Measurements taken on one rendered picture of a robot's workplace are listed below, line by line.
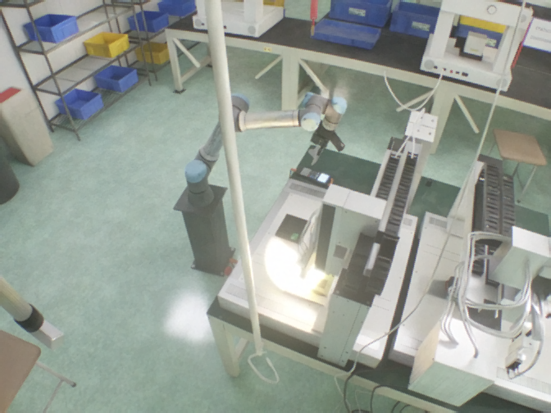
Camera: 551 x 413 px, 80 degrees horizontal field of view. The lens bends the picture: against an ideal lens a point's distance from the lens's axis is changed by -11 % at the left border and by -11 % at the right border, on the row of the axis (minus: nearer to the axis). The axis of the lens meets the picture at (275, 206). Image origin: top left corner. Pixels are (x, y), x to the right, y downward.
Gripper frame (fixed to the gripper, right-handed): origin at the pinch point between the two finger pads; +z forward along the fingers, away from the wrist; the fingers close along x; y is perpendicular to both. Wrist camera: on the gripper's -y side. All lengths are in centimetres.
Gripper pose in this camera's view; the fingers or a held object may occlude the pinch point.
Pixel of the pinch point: (318, 156)
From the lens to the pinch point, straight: 193.7
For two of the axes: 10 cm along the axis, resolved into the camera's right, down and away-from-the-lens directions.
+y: -8.5, -5.1, 1.2
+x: -4.7, 6.4, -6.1
